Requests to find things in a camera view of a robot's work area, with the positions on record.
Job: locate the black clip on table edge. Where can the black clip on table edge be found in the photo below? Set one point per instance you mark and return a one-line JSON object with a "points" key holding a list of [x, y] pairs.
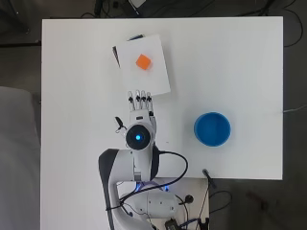
{"points": [[208, 177]]}

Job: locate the orange cube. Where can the orange cube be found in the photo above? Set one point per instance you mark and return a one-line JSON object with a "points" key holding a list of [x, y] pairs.
{"points": [[144, 61]]}

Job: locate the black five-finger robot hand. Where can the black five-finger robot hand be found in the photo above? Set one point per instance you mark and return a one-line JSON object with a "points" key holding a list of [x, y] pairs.
{"points": [[140, 107]]}

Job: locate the white seven-joint robot arm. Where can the white seven-joint robot arm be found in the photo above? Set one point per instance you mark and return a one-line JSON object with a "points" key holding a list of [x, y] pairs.
{"points": [[139, 166]]}

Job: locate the white flat box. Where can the white flat box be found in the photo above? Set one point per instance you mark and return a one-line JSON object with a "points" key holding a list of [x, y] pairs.
{"points": [[144, 76]]}

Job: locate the blue round tub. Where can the blue round tub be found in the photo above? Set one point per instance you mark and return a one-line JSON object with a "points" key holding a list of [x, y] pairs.
{"points": [[212, 129]]}

